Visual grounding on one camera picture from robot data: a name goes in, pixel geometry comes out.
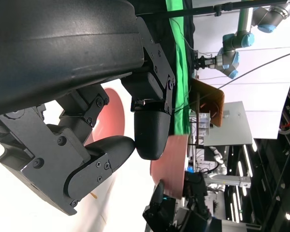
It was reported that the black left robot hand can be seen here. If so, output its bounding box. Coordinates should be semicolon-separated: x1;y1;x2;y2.
0;0;176;216

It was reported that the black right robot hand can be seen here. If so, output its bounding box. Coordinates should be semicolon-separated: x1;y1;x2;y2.
142;173;213;232

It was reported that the pink plastic bowl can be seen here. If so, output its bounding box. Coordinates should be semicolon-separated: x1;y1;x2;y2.
91;87;125;146
149;134;189;200

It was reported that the clear plastic organizer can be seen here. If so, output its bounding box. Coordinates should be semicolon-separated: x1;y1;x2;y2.
198;112;212;143

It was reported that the grey metal cabinet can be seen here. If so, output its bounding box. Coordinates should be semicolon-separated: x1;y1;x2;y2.
204;101;253;147

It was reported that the green cloth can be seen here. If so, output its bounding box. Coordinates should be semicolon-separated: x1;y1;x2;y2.
165;0;191;136

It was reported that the black stand pole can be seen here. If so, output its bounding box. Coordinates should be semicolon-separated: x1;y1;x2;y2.
135;0;290;19

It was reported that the aluminium frame bar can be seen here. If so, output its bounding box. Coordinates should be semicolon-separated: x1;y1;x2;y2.
206;175;252;188

